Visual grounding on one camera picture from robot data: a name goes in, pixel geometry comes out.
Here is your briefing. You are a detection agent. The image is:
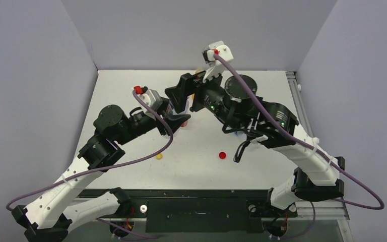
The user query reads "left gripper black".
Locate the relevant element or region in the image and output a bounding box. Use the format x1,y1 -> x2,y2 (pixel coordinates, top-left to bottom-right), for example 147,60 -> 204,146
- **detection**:
116,97 -> 190,146

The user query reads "clear bottle red label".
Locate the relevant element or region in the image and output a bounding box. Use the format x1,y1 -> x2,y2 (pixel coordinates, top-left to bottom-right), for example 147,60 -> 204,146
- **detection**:
180,120 -> 188,128

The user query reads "yellow bottle cap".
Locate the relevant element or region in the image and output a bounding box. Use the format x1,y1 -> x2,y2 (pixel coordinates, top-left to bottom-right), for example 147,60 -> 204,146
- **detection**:
156,153 -> 163,160

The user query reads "red bottle cap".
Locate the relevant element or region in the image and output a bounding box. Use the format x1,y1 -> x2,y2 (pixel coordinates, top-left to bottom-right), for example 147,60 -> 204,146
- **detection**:
219,152 -> 227,159

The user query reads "clear water bottle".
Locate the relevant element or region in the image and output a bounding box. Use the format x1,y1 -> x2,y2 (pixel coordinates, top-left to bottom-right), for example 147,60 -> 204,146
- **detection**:
170,99 -> 189,138

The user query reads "yellow juice bottle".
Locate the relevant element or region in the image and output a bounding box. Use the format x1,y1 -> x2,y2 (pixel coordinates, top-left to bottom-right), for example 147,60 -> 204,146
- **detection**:
190,69 -> 206,101

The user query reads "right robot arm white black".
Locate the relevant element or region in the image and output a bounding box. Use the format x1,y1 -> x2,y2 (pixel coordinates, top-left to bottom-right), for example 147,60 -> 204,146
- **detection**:
165,72 -> 345,215

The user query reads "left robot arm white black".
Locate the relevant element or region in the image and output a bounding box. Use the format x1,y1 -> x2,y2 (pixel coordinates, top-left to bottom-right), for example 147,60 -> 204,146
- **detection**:
12,99 -> 189,241

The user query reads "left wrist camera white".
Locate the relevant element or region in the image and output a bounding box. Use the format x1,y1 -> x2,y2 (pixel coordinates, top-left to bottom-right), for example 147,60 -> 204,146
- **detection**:
134,86 -> 163,119

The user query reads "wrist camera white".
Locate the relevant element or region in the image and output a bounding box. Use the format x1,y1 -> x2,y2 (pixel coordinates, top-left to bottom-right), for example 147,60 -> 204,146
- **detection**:
202,41 -> 234,83
134,86 -> 163,119

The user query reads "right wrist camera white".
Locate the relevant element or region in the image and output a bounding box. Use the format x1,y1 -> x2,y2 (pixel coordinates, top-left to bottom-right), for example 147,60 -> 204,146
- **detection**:
202,41 -> 234,83

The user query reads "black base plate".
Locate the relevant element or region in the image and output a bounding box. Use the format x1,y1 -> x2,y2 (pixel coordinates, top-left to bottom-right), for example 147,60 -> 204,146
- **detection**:
86,189 -> 298,234

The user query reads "aluminium frame rail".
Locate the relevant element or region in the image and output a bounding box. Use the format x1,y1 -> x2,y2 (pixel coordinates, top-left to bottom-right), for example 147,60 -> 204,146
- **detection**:
286,72 -> 314,137

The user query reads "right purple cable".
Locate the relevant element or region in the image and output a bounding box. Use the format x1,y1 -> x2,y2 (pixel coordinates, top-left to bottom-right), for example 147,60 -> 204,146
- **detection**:
213,54 -> 385,210

